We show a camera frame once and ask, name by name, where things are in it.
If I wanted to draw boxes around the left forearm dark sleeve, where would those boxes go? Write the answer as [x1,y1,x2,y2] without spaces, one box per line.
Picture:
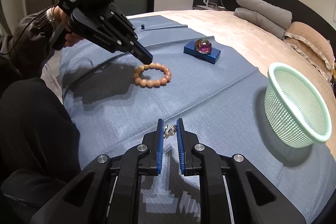
[1,6,68,90]

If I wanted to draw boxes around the silver ring pair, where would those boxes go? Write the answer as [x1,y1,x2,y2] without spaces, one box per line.
[162,122,178,139]

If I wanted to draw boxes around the blue cloth mat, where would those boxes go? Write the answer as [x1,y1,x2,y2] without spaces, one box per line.
[60,16,335,223]

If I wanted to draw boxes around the beige bed cover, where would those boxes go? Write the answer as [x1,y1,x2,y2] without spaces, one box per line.
[127,10,335,117]

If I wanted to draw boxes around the black sleeve forearm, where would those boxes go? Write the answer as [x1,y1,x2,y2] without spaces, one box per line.
[1,79,80,223]

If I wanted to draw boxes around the mint green plastic basket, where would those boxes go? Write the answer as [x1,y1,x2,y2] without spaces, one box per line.
[264,62,332,148]

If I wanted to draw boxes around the grey folded quilt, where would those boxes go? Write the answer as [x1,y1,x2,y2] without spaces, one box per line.
[234,7,285,40]
[236,0,293,29]

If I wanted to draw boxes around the left hand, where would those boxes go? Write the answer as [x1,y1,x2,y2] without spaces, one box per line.
[53,6,83,48]

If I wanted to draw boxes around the blue rectangular box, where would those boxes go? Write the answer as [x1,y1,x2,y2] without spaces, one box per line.
[183,39,221,64]

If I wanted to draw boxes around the pink ruffled pillow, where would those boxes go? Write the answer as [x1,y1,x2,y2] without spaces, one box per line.
[284,22,335,71]
[284,38,332,82]

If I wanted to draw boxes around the upper pink ruffled pillow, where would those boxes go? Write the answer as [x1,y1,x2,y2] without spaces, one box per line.
[284,22,335,71]

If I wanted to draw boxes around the lower grey folded quilt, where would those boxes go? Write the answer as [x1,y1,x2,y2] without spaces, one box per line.
[234,7,285,40]

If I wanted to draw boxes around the orange bead bracelet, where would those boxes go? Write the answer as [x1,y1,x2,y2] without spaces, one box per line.
[132,62,173,89]

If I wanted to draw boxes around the upper grey folded quilt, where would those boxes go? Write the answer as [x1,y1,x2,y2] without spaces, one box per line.
[236,0,293,29]

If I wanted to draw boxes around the purple glass ball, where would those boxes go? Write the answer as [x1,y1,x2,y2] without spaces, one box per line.
[194,39,212,55]

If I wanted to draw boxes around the lower pink ruffled pillow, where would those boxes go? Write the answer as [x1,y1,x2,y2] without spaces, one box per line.
[284,38,332,82]

